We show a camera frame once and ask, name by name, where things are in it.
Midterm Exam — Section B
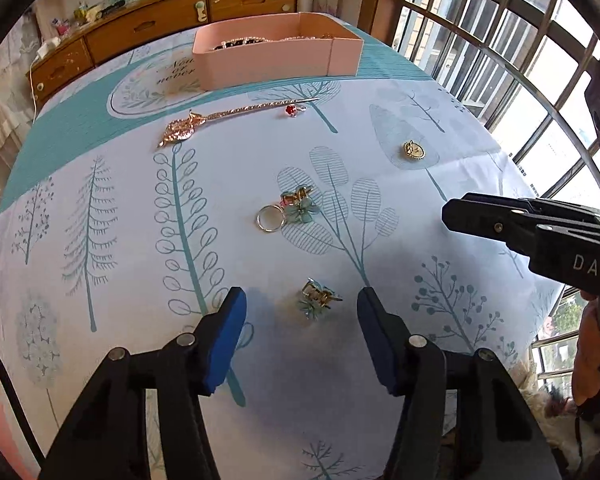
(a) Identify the white charger cable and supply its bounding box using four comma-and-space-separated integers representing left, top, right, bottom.
28, 52, 44, 122

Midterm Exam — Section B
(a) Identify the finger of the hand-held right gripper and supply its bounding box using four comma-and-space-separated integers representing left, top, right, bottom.
460, 193, 600, 227
441, 200, 546, 261

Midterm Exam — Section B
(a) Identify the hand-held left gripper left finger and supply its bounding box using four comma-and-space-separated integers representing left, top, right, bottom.
37, 286, 248, 480

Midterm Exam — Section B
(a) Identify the gold leaf hairpin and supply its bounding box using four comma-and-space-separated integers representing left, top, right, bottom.
156, 98, 321, 151

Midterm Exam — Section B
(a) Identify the plain silver ring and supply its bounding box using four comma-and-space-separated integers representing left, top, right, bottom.
256, 205, 285, 234

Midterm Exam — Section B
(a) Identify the black bead bracelet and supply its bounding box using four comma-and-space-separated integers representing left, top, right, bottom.
212, 37, 272, 52

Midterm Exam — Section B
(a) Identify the black cable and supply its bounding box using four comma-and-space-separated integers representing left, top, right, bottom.
0, 329, 47, 467

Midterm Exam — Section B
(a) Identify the window security grille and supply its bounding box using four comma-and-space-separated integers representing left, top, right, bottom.
395, 0, 600, 401

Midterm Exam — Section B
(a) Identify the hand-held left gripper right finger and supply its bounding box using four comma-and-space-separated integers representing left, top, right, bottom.
356, 286, 563, 480

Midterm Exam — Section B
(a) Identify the person's right hand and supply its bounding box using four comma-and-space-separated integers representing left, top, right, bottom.
572, 304, 600, 407

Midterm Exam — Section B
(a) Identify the pink box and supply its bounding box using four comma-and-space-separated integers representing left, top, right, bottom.
192, 11, 365, 89

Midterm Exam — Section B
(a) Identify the green flower earring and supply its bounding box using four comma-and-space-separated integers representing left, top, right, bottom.
280, 186, 322, 224
298, 278, 344, 320

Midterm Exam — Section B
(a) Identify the wooden desk with drawers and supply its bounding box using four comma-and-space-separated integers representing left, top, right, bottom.
30, 0, 301, 107

